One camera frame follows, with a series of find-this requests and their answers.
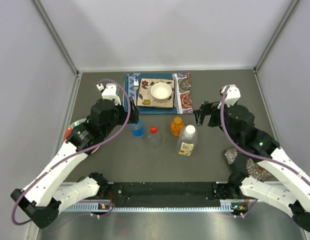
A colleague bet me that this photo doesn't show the white bottle cap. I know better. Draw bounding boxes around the white bottle cap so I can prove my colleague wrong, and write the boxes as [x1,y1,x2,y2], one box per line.
[185,125,196,135]

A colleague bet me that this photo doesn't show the grey cable duct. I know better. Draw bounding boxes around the grey cable duct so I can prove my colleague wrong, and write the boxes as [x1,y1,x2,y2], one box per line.
[64,201,248,214]

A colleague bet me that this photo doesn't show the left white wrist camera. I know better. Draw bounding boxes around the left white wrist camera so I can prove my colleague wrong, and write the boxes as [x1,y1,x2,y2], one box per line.
[96,83,122,106]

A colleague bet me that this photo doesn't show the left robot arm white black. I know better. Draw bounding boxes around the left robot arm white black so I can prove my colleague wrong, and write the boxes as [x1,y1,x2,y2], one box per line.
[11,98,139,229]

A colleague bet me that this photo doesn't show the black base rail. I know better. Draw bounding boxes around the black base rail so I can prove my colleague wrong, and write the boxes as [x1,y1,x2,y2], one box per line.
[108,182,233,208]

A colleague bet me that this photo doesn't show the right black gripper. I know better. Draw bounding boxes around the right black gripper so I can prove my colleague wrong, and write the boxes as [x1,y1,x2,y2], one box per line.
[193,98,239,144]

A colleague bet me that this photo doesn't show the blue patterned placemat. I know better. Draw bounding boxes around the blue patterned placemat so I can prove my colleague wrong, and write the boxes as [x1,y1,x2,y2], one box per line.
[124,73,193,115]

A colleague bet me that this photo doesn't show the orange juice bottle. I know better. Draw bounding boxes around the orange juice bottle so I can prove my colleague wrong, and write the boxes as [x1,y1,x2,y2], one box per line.
[171,116,184,137]

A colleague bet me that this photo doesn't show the blue cap water bottle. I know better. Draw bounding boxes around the blue cap water bottle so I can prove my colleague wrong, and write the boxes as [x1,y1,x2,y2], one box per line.
[130,119,144,138]

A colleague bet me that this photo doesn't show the round red teal plate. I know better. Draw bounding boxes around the round red teal plate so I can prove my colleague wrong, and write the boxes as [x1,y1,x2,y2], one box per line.
[63,118,104,152]

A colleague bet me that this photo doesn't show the red cap clear bottle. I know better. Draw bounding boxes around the red cap clear bottle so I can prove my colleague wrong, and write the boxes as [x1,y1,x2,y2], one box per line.
[148,126,162,148]

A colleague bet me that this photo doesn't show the square floral beige plate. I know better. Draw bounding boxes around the square floral beige plate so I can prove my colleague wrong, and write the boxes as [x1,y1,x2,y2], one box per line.
[137,78,175,109]

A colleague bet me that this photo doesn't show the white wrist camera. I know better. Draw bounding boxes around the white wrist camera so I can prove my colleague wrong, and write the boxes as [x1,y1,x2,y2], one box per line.
[96,83,122,106]
[224,84,241,108]

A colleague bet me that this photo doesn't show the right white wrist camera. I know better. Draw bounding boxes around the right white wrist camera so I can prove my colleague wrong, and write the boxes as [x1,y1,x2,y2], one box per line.
[224,84,241,108]

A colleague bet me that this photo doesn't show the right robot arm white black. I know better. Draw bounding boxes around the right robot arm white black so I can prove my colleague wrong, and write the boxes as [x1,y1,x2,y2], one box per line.
[194,102,310,233]

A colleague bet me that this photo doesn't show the white ceramic bowl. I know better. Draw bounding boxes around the white ceramic bowl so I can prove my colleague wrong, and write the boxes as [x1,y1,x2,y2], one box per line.
[151,82,172,100]

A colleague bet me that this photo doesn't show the large clear juice bottle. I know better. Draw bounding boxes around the large clear juice bottle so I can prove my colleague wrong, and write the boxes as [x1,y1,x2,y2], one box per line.
[177,126,198,156]

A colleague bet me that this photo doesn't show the black floral square plate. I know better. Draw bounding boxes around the black floral square plate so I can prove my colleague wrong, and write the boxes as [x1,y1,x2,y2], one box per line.
[224,147,273,182]

